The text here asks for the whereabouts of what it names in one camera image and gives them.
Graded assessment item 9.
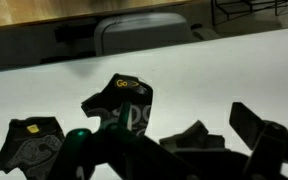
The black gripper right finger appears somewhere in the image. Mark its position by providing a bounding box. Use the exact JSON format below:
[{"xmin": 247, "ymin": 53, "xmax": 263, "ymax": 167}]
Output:
[{"xmin": 228, "ymin": 101, "xmax": 288, "ymax": 180}]

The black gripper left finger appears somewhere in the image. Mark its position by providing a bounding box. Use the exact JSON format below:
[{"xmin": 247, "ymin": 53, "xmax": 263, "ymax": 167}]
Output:
[{"xmin": 47, "ymin": 99, "xmax": 202, "ymax": 180}]

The black glove with yellow tag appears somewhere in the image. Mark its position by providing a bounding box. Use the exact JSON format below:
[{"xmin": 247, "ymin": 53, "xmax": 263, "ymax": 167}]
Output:
[{"xmin": 0, "ymin": 116, "xmax": 66, "ymax": 180}]

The black glove with Go print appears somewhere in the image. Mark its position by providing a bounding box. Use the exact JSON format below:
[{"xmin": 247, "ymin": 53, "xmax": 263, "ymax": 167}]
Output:
[{"xmin": 80, "ymin": 73, "xmax": 154, "ymax": 138}]

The wooden platform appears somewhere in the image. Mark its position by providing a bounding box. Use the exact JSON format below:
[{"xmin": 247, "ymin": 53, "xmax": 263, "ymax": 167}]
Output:
[{"xmin": 0, "ymin": 0, "xmax": 192, "ymax": 29}]

